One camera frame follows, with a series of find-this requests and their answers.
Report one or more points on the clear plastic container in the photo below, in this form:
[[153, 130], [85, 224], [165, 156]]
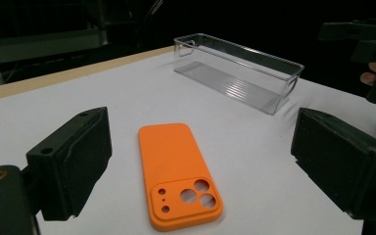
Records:
[[241, 75]]

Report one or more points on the orange phone case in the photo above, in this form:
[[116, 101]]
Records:
[[173, 169]]

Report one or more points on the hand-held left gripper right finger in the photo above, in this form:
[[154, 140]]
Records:
[[339, 160]]

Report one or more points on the white paper sheet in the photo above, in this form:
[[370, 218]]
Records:
[[241, 137]]

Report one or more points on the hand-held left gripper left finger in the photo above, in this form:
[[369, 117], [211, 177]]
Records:
[[75, 163]]

